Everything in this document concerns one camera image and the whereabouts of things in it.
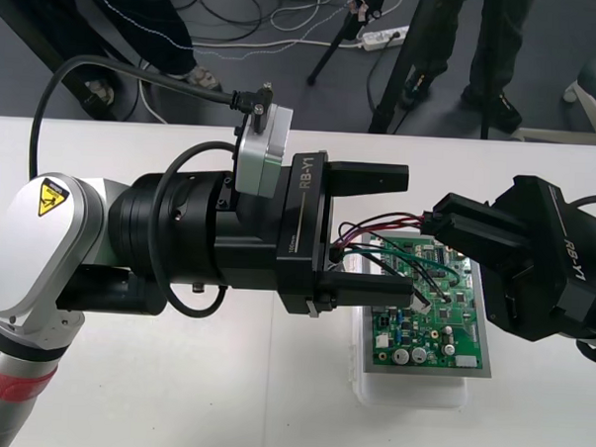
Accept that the white power strip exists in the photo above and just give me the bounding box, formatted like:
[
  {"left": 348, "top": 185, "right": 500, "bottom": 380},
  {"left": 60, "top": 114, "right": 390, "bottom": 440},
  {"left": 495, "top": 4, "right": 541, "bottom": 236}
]
[{"left": 360, "top": 23, "right": 411, "bottom": 54}]

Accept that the large black tripod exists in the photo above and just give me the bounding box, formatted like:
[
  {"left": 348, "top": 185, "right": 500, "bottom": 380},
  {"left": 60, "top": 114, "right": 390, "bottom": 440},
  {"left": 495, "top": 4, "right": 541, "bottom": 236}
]
[{"left": 368, "top": 0, "right": 498, "bottom": 139}]

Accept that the small black tripod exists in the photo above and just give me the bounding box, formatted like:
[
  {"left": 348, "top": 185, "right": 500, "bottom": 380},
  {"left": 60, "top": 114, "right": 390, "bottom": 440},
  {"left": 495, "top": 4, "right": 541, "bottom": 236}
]
[{"left": 306, "top": 0, "right": 387, "bottom": 89}]

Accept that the red black green cable bundle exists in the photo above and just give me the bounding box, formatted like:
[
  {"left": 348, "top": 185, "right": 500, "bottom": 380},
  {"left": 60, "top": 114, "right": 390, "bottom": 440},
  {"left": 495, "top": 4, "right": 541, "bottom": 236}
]
[{"left": 327, "top": 204, "right": 467, "bottom": 316}]

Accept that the person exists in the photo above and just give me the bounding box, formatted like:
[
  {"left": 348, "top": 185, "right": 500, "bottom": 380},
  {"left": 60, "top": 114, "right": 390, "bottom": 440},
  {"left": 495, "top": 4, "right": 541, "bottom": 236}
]
[
  {"left": 45, "top": 0, "right": 227, "bottom": 111},
  {"left": 400, "top": 0, "right": 530, "bottom": 136}
]

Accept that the black left wrist camera cable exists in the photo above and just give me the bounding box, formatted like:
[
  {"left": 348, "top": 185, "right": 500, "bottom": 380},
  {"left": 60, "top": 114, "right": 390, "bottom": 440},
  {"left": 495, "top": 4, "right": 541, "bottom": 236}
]
[{"left": 21, "top": 51, "right": 275, "bottom": 323}]

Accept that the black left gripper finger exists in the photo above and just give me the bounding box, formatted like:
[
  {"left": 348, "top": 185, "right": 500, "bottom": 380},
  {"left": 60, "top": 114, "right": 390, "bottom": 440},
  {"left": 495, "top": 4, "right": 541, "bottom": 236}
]
[
  {"left": 327, "top": 159, "right": 411, "bottom": 203},
  {"left": 317, "top": 273, "right": 416, "bottom": 312}
]

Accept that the green circuit board grey frame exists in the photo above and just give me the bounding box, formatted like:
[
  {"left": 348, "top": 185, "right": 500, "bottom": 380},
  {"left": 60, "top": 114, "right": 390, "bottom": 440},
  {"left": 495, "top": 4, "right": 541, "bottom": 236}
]
[{"left": 363, "top": 230, "right": 500, "bottom": 381}]

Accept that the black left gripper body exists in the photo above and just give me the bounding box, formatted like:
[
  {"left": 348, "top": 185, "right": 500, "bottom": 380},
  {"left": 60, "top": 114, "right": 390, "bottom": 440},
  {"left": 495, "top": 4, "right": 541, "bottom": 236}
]
[{"left": 272, "top": 149, "right": 344, "bottom": 319}]

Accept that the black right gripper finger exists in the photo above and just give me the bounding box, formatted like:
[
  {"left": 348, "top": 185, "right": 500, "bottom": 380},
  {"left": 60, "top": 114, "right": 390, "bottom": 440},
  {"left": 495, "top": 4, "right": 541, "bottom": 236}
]
[
  {"left": 433, "top": 212, "right": 540, "bottom": 276},
  {"left": 431, "top": 191, "right": 524, "bottom": 235}
]

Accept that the pale grey left wrist camera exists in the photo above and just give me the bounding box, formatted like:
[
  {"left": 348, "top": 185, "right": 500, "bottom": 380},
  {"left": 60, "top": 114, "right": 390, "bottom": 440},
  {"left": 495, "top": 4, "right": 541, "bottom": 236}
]
[{"left": 231, "top": 99, "right": 296, "bottom": 201}]

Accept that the black slanted stand leg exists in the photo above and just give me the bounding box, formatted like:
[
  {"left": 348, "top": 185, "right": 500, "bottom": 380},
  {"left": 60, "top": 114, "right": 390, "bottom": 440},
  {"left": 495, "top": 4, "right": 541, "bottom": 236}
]
[{"left": 0, "top": 0, "right": 124, "bottom": 123}]

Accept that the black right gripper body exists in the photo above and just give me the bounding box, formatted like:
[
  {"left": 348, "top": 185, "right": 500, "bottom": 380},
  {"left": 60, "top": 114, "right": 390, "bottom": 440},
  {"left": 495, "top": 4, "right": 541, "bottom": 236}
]
[{"left": 480, "top": 173, "right": 596, "bottom": 345}]

